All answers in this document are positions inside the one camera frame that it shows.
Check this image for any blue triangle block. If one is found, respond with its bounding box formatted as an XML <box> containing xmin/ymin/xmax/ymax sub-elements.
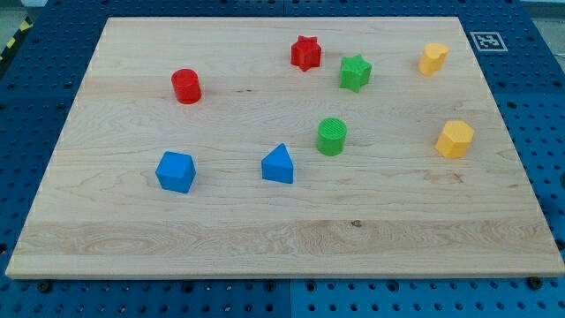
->
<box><xmin>261</xmin><ymin>143</ymin><xmax>294</xmax><ymax>184</ymax></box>

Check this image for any green cylinder block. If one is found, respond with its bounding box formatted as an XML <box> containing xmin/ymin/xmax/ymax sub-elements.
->
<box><xmin>316</xmin><ymin>117</ymin><xmax>347</xmax><ymax>156</ymax></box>

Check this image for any blue cube block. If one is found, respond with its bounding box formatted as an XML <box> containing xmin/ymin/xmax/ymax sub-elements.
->
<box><xmin>155</xmin><ymin>151</ymin><xmax>196</xmax><ymax>193</ymax></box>

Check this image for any red star block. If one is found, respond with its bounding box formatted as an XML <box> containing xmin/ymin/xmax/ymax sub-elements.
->
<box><xmin>290</xmin><ymin>35</ymin><xmax>322</xmax><ymax>72</ymax></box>

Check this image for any green star block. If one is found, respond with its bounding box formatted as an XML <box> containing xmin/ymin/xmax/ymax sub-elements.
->
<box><xmin>339</xmin><ymin>55</ymin><xmax>373</xmax><ymax>93</ymax></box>

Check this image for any wooden board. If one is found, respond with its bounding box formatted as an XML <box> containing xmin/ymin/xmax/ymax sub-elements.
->
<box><xmin>6</xmin><ymin>17</ymin><xmax>564</xmax><ymax>280</ymax></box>

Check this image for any red cylinder block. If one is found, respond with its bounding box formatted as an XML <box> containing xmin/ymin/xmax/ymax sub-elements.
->
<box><xmin>171</xmin><ymin>69</ymin><xmax>202</xmax><ymax>104</ymax></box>

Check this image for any yellow hexagon block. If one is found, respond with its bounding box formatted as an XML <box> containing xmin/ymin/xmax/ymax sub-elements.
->
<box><xmin>435</xmin><ymin>120</ymin><xmax>475</xmax><ymax>159</ymax></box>

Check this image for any yellow heart block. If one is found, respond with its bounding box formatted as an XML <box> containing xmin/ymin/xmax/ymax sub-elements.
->
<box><xmin>418</xmin><ymin>42</ymin><xmax>449</xmax><ymax>76</ymax></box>

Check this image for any white fiducial marker tag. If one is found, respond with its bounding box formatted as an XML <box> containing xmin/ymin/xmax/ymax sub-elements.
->
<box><xmin>471</xmin><ymin>31</ymin><xmax>508</xmax><ymax>52</ymax></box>

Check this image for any black bolt left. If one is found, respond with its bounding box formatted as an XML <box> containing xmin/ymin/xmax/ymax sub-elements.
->
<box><xmin>36</xmin><ymin>280</ymin><xmax>53</xmax><ymax>293</ymax></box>

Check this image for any black bolt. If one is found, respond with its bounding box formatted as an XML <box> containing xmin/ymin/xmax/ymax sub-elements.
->
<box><xmin>526</xmin><ymin>276</ymin><xmax>544</xmax><ymax>291</ymax></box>
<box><xmin>36</xmin><ymin>280</ymin><xmax>53</xmax><ymax>293</ymax></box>

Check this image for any black bolt right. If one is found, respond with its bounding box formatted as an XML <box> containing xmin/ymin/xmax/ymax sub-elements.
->
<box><xmin>526</xmin><ymin>276</ymin><xmax>544</xmax><ymax>291</ymax></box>

